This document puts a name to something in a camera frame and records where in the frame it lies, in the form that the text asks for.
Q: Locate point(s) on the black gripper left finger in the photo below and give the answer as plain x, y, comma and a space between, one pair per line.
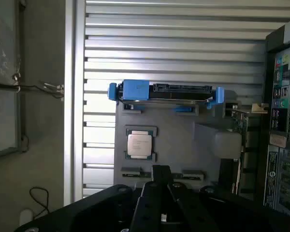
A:
104, 207

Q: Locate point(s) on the aluminium table frame rail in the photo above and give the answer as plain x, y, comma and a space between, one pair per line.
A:
75, 96

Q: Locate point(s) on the small white plastic object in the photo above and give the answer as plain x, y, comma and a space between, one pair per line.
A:
26, 217

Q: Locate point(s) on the silver CPU chip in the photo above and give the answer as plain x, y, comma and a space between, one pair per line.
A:
139, 144

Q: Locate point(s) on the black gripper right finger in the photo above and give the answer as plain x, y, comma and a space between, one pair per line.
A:
220, 212

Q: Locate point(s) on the metal clasp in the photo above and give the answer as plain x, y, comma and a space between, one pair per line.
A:
50, 88

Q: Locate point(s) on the black open PC case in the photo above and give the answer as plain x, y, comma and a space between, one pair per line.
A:
284, 135

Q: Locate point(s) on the hard disk with blue bracket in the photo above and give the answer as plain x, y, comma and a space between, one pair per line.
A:
137, 89

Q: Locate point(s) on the grey plastic parts rack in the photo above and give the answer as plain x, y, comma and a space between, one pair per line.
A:
178, 140

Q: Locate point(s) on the graphics card with metal bracket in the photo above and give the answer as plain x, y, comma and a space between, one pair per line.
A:
241, 120

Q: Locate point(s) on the grey framed floor panel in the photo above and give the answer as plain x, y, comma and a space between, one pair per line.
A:
3, 77

